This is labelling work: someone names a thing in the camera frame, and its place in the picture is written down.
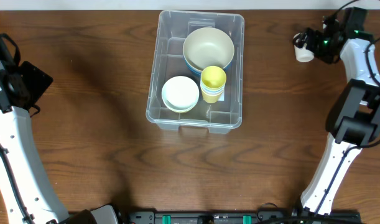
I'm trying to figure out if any cream cup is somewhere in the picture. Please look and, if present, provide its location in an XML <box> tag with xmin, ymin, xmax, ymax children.
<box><xmin>294</xmin><ymin>47</ymin><xmax>314</xmax><ymax>63</ymax></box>

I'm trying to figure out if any yellow cup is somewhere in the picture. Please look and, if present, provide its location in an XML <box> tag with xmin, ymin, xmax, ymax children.
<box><xmin>201</xmin><ymin>66</ymin><xmax>227</xmax><ymax>90</ymax></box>
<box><xmin>202</xmin><ymin>91</ymin><xmax>224</xmax><ymax>104</ymax></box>

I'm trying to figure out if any cream large bowl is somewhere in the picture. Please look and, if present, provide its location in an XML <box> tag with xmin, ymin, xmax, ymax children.
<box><xmin>182</xmin><ymin>27</ymin><xmax>235</xmax><ymax>71</ymax></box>

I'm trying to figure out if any light blue cup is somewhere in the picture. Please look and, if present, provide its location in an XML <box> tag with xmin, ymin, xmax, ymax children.
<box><xmin>200</xmin><ymin>83</ymin><xmax>225</xmax><ymax>95</ymax></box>

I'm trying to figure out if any dark blue bowl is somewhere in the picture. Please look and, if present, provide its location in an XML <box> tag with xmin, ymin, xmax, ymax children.
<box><xmin>184</xmin><ymin>60</ymin><xmax>233</xmax><ymax>78</ymax></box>

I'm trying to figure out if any white small bowl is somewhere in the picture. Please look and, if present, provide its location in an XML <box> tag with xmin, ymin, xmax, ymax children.
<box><xmin>161</xmin><ymin>76</ymin><xmax>200</xmax><ymax>109</ymax></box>

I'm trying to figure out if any yellow small bowl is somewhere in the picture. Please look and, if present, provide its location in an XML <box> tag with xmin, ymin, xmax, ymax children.
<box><xmin>166</xmin><ymin>104</ymin><xmax>196</xmax><ymax>114</ymax></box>

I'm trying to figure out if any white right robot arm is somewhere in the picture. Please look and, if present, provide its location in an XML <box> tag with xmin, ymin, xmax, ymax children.
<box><xmin>293</xmin><ymin>28</ymin><xmax>380</xmax><ymax>216</ymax></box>

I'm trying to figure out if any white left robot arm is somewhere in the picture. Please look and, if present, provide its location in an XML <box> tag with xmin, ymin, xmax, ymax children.
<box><xmin>0</xmin><ymin>81</ymin><xmax>118</xmax><ymax>224</ymax></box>

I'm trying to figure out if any white label in bin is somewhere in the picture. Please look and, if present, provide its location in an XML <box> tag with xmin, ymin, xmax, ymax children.
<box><xmin>218</xmin><ymin>91</ymin><xmax>225</xmax><ymax>101</ymax></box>

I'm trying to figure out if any clear plastic storage bin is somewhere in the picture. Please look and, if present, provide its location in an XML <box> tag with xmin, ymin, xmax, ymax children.
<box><xmin>146</xmin><ymin>10</ymin><xmax>245</xmax><ymax>134</ymax></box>

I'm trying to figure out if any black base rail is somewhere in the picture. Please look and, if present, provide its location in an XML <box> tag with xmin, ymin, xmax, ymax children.
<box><xmin>129</xmin><ymin>210</ymin><xmax>361</xmax><ymax>224</ymax></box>

